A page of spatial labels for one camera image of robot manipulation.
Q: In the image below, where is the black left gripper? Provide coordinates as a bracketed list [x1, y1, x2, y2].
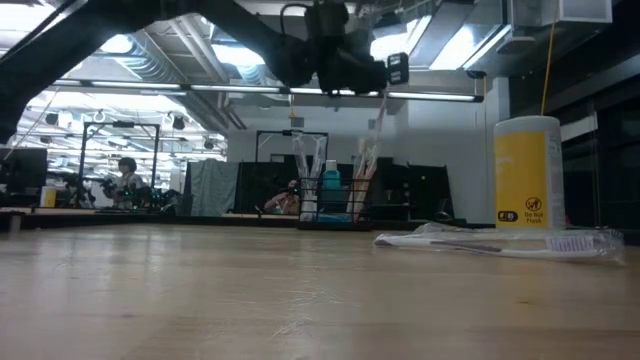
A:
[304, 0, 389, 96]

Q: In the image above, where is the blue mouthwash bottle white cap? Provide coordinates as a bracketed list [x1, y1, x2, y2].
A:
[320, 159, 343, 217]

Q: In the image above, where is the yellow orange toothbrush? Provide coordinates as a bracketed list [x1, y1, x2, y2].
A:
[349, 144, 369, 221]

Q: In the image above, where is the long light bar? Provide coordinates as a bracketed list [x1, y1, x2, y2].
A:
[49, 78, 485, 104]

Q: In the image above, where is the black partition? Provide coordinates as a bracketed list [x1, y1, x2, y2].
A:
[234, 157, 456, 224]

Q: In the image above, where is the clear plastic cup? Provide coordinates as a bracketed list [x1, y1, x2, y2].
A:
[300, 192, 320, 222]

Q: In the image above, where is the person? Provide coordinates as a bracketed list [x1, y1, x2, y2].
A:
[102, 156, 149, 210]
[263, 179, 303, 216]

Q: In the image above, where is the grey cloth cover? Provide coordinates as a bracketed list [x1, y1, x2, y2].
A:
[183, 158, 241, 218]

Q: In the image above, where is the yellow white wipes canister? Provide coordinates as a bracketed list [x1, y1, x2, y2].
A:
[493, 115, 567, 231]

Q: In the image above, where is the black monitor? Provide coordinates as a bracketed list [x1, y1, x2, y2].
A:
[0, 146, 49, 195]

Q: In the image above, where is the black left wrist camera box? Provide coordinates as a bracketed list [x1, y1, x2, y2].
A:
[386, 51, 411, 86]

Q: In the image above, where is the black metal rig frame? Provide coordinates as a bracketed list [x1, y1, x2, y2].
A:
[78, 120, 162, 204]
[255, 129, 330, 166]

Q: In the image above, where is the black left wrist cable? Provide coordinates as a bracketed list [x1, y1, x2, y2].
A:
[278, 2, 310, 37]

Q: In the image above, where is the silver ceiling duct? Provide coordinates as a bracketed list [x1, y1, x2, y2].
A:
[429, 0, 614, 71]

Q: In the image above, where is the black wire rack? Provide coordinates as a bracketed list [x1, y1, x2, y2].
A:
[297, 176, 375, 232]

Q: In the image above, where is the thin yellow cable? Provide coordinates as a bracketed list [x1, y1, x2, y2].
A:
[540, 0, 560, 118]

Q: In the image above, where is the black aluminium table frame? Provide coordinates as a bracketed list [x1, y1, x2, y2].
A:
[0, 212, 496, 232]

